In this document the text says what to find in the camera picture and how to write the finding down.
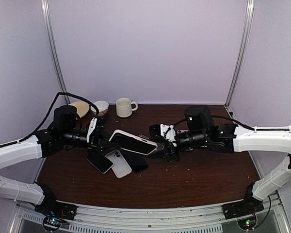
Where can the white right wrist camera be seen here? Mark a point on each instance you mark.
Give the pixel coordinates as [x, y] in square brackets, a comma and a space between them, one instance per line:
[168, 132]

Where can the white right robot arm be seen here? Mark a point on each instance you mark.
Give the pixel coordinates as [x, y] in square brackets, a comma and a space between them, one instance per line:
[198, 130]

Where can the black phone with dark case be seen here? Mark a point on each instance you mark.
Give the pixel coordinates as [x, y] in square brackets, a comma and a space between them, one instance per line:
[136, 161]

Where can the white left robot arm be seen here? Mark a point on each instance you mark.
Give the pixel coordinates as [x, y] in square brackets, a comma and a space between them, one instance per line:
[44, 143]

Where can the left aluminium frame post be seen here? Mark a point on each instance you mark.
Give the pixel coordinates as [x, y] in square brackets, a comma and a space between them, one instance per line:
[52, 45]

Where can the clear magsafe phone case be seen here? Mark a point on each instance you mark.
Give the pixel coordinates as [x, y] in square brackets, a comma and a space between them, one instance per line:
[160, 146]

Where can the white ceramic mug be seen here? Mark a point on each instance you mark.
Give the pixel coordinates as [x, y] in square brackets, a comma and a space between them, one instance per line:
[125, 107]

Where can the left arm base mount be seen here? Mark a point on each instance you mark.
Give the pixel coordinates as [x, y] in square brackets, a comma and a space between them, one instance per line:
[56, 213]

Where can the white ceramic bowl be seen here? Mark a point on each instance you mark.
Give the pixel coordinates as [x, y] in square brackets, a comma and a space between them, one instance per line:
[102, 106]

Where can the beige phone case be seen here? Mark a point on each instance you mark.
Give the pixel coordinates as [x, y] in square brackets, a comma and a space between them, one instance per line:
[120, 166]

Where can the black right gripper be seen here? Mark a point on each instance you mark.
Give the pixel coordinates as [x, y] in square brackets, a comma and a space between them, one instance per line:
[168, 156]

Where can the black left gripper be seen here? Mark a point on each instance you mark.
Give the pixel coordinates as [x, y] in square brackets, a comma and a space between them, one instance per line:
[97, 141]

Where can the beige ceramic plate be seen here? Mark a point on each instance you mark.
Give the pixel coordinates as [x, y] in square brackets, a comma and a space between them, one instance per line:
[82, 108]

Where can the aluminium front rail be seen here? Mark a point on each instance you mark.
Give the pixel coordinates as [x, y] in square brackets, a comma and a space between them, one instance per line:
[200, 219]

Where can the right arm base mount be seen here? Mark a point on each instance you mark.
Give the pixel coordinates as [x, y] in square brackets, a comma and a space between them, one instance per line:
[245, 210]

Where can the aluminium frame post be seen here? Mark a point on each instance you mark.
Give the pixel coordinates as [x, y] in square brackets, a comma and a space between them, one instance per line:
[248, 20]
[52, 45]

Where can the right aluminium frame post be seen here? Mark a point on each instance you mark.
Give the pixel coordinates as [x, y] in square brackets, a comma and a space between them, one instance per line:
[248, 20]

